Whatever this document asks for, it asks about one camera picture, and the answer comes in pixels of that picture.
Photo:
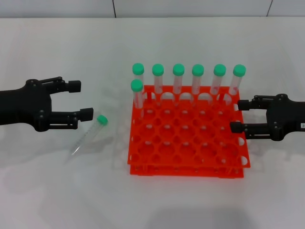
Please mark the clear test tube green cap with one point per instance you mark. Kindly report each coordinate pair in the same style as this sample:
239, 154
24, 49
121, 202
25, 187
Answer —
138, 68
219, 69
178, 69
198, 69
239, 70
136, 86
158, 69
88, 134

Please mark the orange test tube rack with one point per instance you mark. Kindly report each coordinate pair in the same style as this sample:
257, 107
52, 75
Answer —
166, 173

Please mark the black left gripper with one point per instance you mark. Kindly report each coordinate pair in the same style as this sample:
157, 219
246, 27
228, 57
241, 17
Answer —
23, 107

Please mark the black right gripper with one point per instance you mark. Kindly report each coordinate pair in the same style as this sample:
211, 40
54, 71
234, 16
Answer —
288, 117

